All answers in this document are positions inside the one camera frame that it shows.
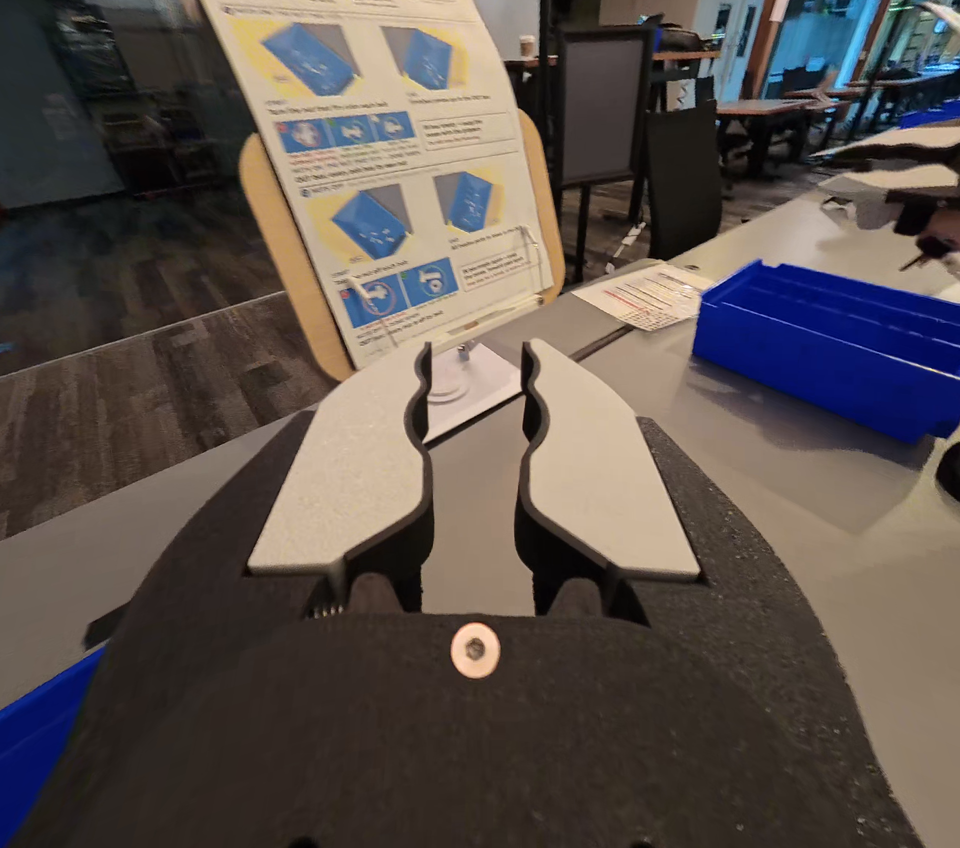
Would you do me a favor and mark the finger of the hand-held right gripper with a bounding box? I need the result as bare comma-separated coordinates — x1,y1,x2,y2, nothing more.
819,164,960,194
808,123,960,170

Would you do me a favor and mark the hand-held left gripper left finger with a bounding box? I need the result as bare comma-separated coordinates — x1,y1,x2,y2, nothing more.
246,340,436,587

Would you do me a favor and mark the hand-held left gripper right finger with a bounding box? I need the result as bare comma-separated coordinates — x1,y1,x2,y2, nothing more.
514,338,703,582

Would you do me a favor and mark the wooden desk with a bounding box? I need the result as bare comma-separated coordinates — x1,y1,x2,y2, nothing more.
716,98,819,182

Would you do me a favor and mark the printed paper sheet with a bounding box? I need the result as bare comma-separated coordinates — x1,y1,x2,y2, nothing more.
571,263,715,333

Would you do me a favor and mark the black easel board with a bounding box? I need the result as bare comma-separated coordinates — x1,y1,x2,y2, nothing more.
555,25,655,283

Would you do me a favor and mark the printed instruction sheet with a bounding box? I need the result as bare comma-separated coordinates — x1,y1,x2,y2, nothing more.
142,0,556,369

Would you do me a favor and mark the glass partition panel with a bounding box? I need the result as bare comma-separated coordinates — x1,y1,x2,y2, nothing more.
0,0,301,377

